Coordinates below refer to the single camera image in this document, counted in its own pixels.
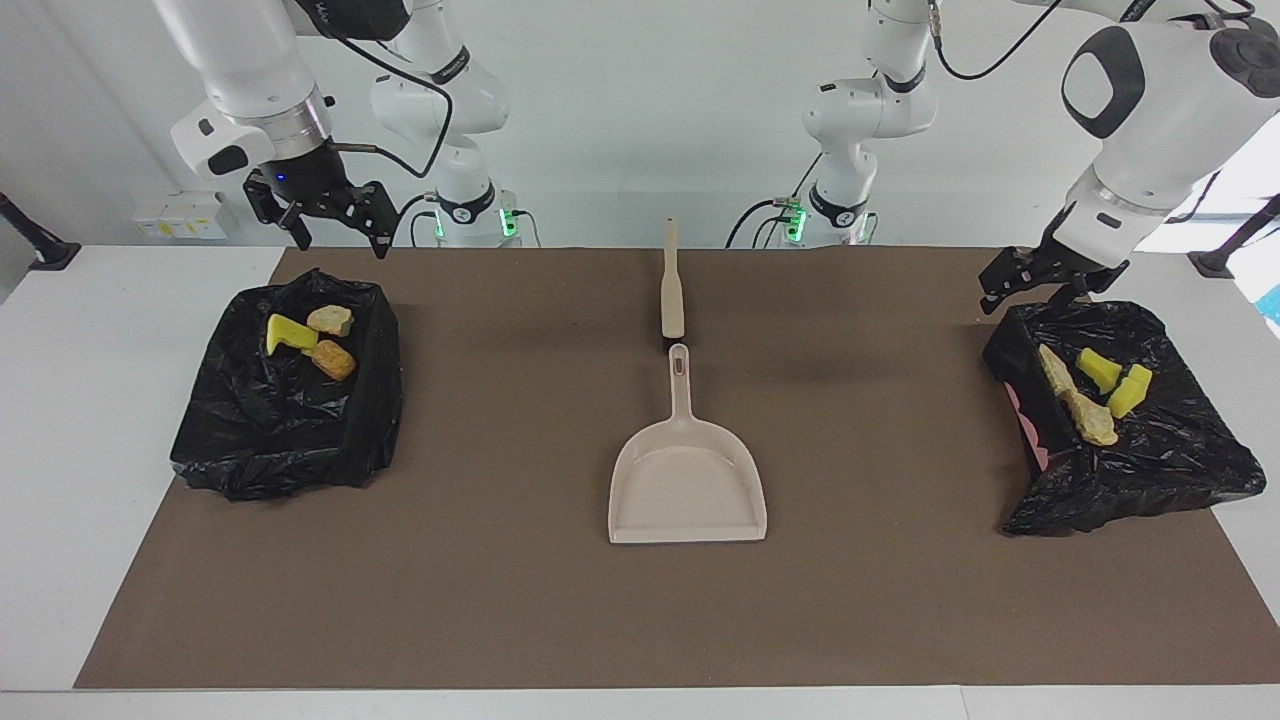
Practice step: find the blue object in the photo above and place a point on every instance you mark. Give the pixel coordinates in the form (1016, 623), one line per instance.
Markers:
(1273, 305)

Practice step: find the yellow sponge piece green backing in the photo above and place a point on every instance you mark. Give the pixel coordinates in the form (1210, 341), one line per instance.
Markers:
(285, 333)

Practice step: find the brown bread roll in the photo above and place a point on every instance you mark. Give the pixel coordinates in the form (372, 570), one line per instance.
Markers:
(333, 360)

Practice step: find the black trash bag bin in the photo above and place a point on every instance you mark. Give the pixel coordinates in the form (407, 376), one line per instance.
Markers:
(260, 430)

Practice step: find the pale beige foam chunk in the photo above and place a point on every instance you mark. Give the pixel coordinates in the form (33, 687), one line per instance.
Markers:
(1095, 425)

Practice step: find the pink bin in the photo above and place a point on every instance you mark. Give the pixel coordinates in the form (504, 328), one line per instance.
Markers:
(1030, 430)

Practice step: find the black camera stand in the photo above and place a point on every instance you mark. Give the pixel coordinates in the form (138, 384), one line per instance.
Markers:
(1225, 255)
(40, 245)

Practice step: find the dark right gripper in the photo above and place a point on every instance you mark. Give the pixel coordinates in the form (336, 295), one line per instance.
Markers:
(308, 183)

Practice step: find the small yellow sponge piece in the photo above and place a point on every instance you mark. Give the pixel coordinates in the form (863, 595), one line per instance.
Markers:
(1098, 368)

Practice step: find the white wall socket box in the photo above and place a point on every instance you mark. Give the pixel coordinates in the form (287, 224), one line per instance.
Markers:
(180, 215)

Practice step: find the beige brush with black bristles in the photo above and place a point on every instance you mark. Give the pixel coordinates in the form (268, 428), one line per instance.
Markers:
(672, 290)

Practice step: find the beige plastic dustpan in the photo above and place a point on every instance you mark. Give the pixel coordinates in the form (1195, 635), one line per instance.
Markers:
(690, 480)

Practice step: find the black trash bag on pink bin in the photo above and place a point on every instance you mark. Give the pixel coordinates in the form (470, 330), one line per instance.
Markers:
(1170, 460)

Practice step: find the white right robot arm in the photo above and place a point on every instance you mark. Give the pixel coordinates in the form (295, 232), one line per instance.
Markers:
(250, 70)

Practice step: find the brown paper table mat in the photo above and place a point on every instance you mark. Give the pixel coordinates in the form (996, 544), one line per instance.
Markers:
(500, 600)

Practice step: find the orange striped foam piece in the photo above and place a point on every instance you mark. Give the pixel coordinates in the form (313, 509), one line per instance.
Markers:
(1055, 370)

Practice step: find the pale crinkled foam piece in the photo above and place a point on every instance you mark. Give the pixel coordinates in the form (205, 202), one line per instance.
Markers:
(330, 320)

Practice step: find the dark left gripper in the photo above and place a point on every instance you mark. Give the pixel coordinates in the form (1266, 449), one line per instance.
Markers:
(1070, 265)

